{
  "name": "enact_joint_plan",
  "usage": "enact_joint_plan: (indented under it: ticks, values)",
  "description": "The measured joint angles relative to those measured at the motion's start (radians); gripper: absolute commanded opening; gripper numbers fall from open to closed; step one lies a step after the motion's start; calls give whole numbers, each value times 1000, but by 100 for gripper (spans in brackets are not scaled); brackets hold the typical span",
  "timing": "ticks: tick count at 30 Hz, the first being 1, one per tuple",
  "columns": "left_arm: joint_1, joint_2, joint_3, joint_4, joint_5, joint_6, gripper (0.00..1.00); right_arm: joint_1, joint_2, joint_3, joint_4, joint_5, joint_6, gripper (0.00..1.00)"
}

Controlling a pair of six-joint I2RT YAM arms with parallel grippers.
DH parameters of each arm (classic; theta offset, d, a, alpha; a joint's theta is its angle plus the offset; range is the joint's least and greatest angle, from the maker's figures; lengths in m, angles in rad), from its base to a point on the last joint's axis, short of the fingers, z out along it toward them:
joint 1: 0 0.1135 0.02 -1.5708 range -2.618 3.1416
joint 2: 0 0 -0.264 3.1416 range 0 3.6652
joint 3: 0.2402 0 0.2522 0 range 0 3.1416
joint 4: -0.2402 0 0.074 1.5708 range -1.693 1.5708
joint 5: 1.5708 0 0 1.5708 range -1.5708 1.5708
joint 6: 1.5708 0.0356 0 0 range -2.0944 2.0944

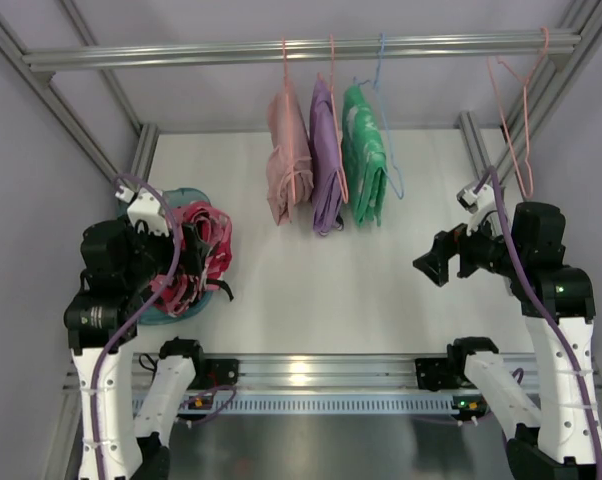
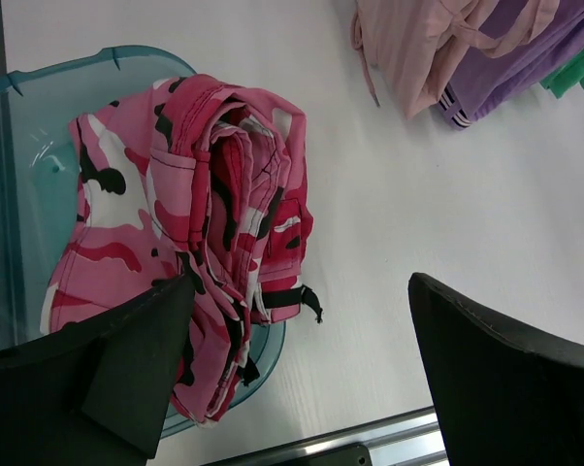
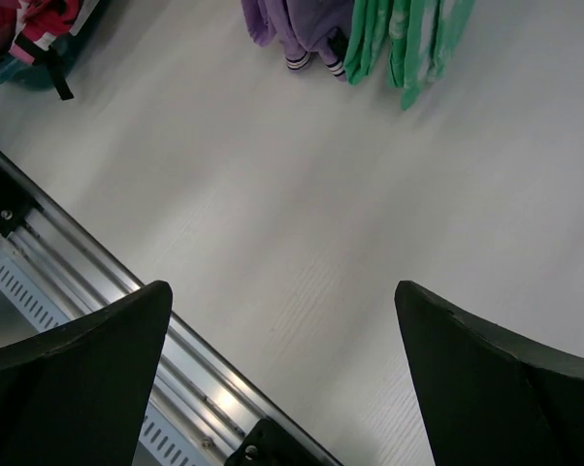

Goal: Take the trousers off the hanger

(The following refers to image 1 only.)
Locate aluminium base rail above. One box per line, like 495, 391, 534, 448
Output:
63, 352, 602, 394

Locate aluminium frame right struts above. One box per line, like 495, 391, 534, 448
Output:
457, 1, 602, 182

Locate green patterned trousers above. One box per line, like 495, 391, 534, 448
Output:
341, 84, 387, 227

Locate teal laundry basket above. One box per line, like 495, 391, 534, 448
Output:
115, 185, 232, 325

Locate aluminium frame struts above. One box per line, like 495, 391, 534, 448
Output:
457, 1, 602, 182
0, 14, 159, 180

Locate red patterned clothes pile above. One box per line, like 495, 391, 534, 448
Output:
154, 201, 234, 318

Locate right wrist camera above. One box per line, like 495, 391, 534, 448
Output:
457, 183, 496, 236

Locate pink hanger under purple trousers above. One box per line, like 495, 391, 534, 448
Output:
317, 34, 349, 204

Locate purple trousers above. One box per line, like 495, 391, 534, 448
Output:
309, 75, 343, 236

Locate pink trousers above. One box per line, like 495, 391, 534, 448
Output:
266, 87, 313, 225

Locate empty pink hanger right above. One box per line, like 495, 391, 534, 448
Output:
485, 25, 552, 199

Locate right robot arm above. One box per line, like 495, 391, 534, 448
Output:
413, 202, 602, 479

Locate blue wire hanger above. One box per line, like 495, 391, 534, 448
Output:
352, 33, 405, 200

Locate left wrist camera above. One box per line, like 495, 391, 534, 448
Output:
114, 174, 172, 237

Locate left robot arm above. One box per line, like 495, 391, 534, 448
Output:
64, 218, 204, 479

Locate white slotted cable duct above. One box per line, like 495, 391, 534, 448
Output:
179, 393, 487, 417

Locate pink wire hanger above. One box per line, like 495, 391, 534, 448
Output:
281, 38, 313, 208

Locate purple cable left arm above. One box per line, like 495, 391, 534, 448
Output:
78, 173, 186, 480

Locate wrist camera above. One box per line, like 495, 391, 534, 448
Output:
457, 183, 496, 236
114, 174, 172, 237

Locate aluminium frame left struts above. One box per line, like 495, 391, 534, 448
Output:
0, 14, 159, 180

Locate aluminium hanging rail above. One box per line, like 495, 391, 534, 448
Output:
22, 29, 581, 73

